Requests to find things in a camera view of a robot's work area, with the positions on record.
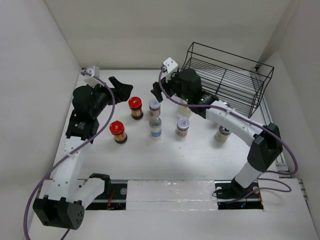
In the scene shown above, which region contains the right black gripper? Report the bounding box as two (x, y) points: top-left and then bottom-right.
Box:
(150, 71), (192, 102)

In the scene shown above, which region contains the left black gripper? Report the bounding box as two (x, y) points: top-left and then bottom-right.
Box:
(87, 76), (132, 118)

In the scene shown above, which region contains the white lid spice jar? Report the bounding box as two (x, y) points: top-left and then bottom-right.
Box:
(148, 99), (161, 117)
(175, 118), (190, 137)

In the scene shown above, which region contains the red lid sauce jar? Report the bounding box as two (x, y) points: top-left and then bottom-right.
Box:
(109, 120), (128, 144)
(128, 96), (144, 120)

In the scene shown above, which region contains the blue label clear bottle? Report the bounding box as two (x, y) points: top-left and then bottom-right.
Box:
(149, 117), (162, 140)

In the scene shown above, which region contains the clear glass jar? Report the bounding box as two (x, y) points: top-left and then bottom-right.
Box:
(177, 105), (192, 119)

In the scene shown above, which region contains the black cap grinder bottle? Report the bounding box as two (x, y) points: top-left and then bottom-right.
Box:
(214, 125), (232, 143)

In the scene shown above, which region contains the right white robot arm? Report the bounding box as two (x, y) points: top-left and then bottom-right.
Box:
(151, 66), (284, 203)

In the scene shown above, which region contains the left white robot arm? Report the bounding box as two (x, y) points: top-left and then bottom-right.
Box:
(32, 76), (134, 230)

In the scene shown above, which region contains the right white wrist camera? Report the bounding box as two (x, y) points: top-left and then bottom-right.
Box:
(161, 57), (179, 76)

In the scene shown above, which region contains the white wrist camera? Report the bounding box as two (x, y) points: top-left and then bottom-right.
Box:
(83, 65), (100, 88)
(161, 57), (179, 76)

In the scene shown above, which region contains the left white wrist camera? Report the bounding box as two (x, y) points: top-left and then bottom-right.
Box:
(83, 65), (100, 88)

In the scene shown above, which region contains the black wire rack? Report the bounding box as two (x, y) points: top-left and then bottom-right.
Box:
(180, 42), (275, 118)

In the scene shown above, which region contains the black mounting rail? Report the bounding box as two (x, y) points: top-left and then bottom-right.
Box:
(87, 180), (264, 211)

